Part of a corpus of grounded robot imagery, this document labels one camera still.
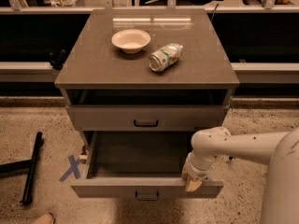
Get grey top drawer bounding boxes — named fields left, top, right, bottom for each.
left=66, top=105, right=228, bottom=132

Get grey drawer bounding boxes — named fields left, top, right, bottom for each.
left=71, top=132, right=223, bottom=201
left=66, top=105, right=228, bottom=132

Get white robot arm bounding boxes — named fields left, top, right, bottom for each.
left=181, top=127, right=299, bottom=224

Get crushed soda can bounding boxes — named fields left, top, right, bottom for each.
left=149, top=43, right=183, bottom=72

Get tan shoe tip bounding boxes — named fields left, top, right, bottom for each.
left=33, top=213, right=55, bottom=224

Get black stand leg left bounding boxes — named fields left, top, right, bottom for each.
left=0, top=132, right=44, bottom=205

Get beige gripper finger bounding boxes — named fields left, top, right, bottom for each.
left=185, top=175, right=202, bottom=192

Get white paper bowl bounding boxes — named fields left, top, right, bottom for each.
left=111, top=29, right=151, bottom=54

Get blue tape cross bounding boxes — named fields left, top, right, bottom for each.
left=60, top=155, right=80, bottom=182

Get grey drawer cabinet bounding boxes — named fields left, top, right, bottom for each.
left=55, top=7, right=239, bottom=145

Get black clamp on rail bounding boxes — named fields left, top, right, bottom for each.
left=49, top=49, right=66, bottom=70

